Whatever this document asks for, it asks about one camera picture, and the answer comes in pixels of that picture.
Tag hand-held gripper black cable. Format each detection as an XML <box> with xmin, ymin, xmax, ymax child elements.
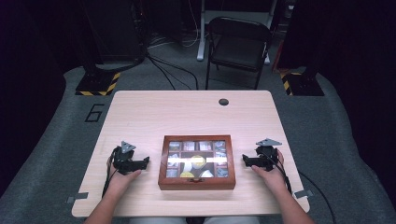
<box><xmin>101</xmin><ymin>147</ymin><xmax>121</xmax><ymax>199</ymax></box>
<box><xmin>270</xmin><ymin>153</ymin><xmax>337</xmax><ymax>224</ymax></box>

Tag black yellow striped stand base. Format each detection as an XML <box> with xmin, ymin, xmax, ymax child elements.
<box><xmin>279</xmin><ymin>72</ymin><xmax>325</xmax><ymax>97</ymax></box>
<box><xmin>75</xmin><ymin>71</ymin><xmax>121</xmax><ymax>97</ymax></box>

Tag left hand-held gripper black cable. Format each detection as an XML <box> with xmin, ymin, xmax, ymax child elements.
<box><xmin>101</xmin><ymin>147</ymin><xmax>121</xmax><ymax>199</ymax></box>

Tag grey tape strip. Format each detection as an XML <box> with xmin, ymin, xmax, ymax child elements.
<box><xmin>293</xmin><ymin>189</ymin><xmax>315</xmax><ymax>200</ymax></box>
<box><xmin>66</xmin><ymin>191</ymin><xmax>90</xmax><ymax>204</ymax></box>

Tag white floor cables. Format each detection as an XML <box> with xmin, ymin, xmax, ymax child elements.
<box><xmin>148</xmin><ymin>18</ymin><xmax>203</xmax><ymax>49</ymax></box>

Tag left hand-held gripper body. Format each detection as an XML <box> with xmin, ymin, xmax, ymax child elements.
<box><xmin>112</xmin><ymin>140</ymin><xmax>138</xmax><ymax>175</ymax></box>

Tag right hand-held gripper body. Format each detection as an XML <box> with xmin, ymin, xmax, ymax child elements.
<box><xmin>255</xmin><ymin>138</ymin><xmax>283</xmax><ymax>172</ymax></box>

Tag black cabinet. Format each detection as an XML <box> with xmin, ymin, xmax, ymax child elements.
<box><xmin>82</xmin><ymin>0</ymin><xmax>148</xmax><ymax>63</ymax></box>

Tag person's light trousers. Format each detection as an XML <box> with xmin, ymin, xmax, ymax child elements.
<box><xmin>128</xmin><ymin>216</ymin><xmax>262</xmax><ymax>224</ymax></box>

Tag right hand-held gripper black cable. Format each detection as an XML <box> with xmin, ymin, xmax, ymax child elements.
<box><xmin>270</xmin><ymin>153</ymin><xmax>337</xmax><ymax>224</ymax></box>

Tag person's left hand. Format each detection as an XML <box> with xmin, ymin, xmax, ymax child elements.
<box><xmin>106</xmin><ymin>155</ymin><xmax>143</xmax><ymax>195</ymax></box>

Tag black folding chair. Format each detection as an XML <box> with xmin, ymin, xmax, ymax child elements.
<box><xmin>205</xmin><ymin>16</ymin><xmax>273</xmax><ymax>91</ymax></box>

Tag person's right hand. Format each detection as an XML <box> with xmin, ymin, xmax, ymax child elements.
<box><xmin>251</xmin><ymin>149</ymin><xmax>289</xmax><ymax>192</ymax></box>

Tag thin black floor cable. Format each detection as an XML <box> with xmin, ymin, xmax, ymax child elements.
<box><xmin>147</xmin><ymin>55</ymin><xmax>177</xmax><ymax>91</ymax></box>
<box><xmin>146</xmin><ymin>53</ymin><xmax>200</xmax><ymax>91</ymax></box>

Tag thick black cable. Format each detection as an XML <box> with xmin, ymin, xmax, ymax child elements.
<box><xmin>93</xmin><ymin>52</ymin><xmax>148</xmax><ymax>75</ymax></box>

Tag wooden box with glass lid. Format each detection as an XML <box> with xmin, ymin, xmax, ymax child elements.
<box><xmin>157</xmin><ymin>134</ymin><xmax>236</xmax><ymax>191</ymax></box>

